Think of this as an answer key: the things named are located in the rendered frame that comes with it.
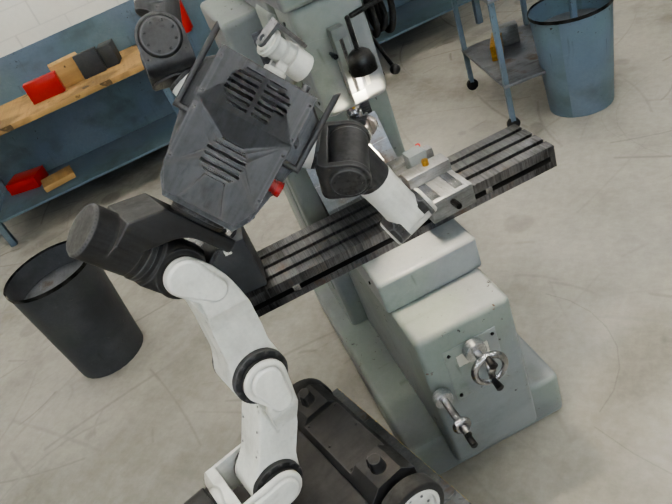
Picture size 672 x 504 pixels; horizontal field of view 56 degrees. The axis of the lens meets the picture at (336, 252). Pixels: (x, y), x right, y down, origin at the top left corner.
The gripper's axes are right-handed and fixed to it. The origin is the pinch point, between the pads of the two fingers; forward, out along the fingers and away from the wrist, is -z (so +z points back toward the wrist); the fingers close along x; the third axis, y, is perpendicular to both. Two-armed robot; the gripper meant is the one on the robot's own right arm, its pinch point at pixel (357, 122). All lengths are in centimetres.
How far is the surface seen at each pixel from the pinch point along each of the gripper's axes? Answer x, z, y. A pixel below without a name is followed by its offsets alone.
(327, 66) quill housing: 0.7, 10.5, -22.4
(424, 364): -4, 43, 61
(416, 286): -6, 24, 47
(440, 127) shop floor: -6, -226, 121
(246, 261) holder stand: 40, 28, 21
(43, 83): 277, -270, 21
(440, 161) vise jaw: -20.3, -1.5, 20.7
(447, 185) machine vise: -21.2, 6.7, 24.8
